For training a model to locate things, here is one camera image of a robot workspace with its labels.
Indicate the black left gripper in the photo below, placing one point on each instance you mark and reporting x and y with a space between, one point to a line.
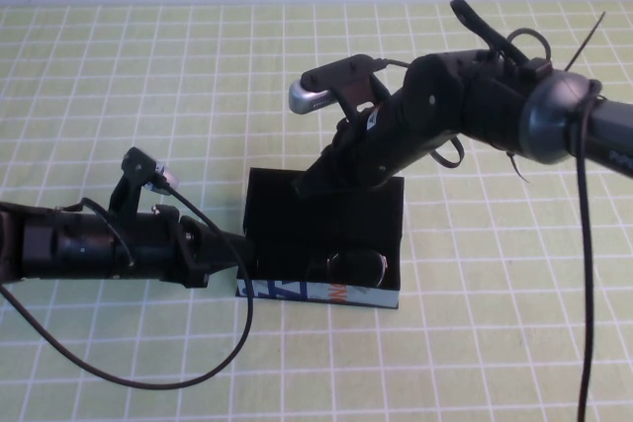
163 244

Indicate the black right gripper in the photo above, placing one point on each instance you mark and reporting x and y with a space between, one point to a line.
390 145

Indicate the black printed glasses case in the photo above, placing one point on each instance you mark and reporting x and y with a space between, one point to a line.
321 224

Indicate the black framed glasses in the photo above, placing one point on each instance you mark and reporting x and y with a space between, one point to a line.
358 266

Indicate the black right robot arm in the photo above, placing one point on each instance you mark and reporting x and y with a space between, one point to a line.
494 106

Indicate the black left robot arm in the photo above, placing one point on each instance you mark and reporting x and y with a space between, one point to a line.
64 244

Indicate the short black zip tie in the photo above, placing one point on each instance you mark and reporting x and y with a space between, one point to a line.
516 167

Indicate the green grid tablecloth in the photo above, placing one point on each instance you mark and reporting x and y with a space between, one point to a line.
148 71

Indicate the long black zip tie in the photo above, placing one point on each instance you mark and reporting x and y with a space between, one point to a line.
586 39

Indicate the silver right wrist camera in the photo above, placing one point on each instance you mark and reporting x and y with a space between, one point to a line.
326 88

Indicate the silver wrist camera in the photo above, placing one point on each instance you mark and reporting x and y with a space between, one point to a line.
326 88
148 172

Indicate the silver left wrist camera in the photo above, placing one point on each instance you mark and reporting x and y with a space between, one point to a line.
148 172

